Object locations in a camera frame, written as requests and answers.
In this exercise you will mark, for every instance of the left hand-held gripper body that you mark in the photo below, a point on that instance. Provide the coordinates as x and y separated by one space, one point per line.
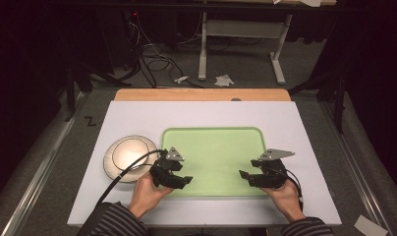
163 168

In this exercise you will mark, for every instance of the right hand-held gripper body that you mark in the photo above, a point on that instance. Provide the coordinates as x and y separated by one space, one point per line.
271 172

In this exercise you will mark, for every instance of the person's right hand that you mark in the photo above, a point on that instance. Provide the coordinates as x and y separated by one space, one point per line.
286 200

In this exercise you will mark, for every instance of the person's left hand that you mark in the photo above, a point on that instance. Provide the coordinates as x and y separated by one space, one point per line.
147 196

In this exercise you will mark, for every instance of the green tray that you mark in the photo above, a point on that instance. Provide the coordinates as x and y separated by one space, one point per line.
216 157

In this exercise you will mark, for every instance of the white round plate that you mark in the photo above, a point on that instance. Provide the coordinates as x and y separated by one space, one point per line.
129 157

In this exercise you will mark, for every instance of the white table cover board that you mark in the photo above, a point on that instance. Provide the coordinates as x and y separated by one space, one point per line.
203 114

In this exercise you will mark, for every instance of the wooden table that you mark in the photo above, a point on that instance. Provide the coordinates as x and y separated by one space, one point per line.
199 94

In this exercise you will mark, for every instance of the small crumpled white paper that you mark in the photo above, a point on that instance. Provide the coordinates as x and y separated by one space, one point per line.
181 79

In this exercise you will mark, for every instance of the black stand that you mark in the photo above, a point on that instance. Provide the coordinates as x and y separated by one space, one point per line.
76 82
334 88

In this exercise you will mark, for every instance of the flat white paper sheet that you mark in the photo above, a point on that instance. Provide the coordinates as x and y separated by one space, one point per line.
370 226

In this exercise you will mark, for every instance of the metal floor rail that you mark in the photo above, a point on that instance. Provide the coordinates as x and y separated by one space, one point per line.
39 177
353 164

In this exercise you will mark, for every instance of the white metal desk frame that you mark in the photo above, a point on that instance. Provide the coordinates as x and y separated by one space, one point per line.
242 29

